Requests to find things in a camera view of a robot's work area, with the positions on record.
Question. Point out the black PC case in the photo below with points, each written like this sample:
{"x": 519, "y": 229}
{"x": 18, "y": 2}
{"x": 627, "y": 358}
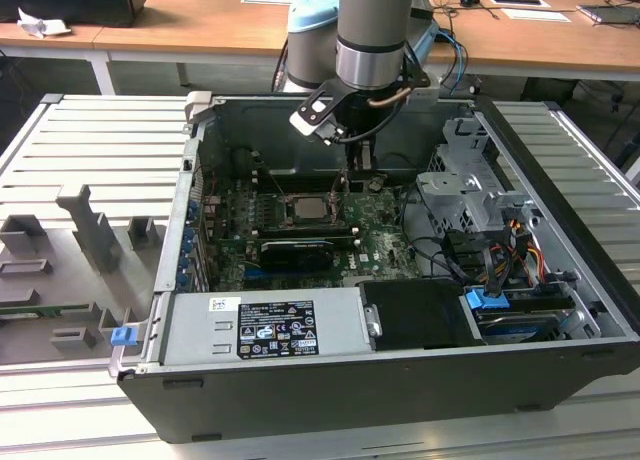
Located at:
{"x": 350, "y": 395}

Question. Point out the blue case latch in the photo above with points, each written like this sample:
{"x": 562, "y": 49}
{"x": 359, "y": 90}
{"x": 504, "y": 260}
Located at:
{"x": 122, "y": 336}

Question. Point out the CPU socket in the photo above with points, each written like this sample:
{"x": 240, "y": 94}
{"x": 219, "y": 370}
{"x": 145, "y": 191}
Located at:
{"x": 287, "y": 215}

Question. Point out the green motherboard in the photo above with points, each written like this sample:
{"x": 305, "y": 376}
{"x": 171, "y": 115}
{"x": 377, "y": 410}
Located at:
{"x": 385, "y": 245}

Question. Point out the grey laptop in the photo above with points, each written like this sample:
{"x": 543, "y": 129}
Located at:
{"x": 610, "y": 14}

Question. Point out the grey metal drive cage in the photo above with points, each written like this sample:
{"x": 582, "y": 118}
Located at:
{"x": 450, "y": 190}

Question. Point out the grey parts rack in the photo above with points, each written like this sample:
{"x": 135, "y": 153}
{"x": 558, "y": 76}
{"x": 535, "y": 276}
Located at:
{"x": 65, "y": 260}

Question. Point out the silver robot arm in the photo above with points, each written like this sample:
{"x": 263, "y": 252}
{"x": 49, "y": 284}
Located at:
{"x": 367, "y": 30}

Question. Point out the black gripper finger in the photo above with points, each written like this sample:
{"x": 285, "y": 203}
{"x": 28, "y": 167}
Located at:
{"x": 361, "y": 157}

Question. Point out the black computer mouse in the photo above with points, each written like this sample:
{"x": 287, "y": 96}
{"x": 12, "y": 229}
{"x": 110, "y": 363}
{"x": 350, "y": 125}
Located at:
{"x": 469, "y": 0}

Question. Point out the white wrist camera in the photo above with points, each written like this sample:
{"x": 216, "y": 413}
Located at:
{"x": 306, "y": 122}

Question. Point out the white paper sheet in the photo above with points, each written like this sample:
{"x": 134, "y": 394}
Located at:
{"x": 537, "y": 15}

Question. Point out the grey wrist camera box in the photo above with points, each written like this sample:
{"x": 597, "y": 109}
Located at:
{"x": 424, "y": 95}

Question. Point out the wooden office desk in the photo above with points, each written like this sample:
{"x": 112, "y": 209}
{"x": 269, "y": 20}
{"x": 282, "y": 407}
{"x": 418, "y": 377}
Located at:
{"x": 200, "y": 25}
{"x": 50, "y": 40}

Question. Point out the hard disk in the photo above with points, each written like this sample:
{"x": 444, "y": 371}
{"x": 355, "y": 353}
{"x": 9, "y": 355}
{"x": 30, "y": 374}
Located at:
{"x": 515, "y": 325}

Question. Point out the black graphics card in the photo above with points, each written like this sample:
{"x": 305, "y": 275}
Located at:
{"x": 295, "y": 255}

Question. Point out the blue disk carrier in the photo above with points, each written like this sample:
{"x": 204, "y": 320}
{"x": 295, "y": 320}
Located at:
{"x": 485, "y": 300}

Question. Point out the black monitor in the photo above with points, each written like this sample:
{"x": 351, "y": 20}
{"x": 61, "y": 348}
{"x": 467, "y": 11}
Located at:
{"x": 75, "y": 0}

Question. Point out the crumpled white paper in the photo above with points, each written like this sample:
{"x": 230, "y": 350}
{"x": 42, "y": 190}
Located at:
{"x": 37, "y": 26}

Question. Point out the green RAM stick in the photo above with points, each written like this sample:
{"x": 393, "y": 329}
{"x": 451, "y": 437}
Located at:
{"x": 40, "y": 310}

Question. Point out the grey power supply unit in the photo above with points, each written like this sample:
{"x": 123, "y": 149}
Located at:
{"x": 200, "y": 330}

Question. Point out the grey plastic case latch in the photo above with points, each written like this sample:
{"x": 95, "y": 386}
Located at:
{"x": 200, "y": 105}

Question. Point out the silver CPU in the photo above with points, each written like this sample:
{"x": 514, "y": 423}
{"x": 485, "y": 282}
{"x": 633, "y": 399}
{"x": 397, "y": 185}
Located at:
{"x": 307, "y": 209}

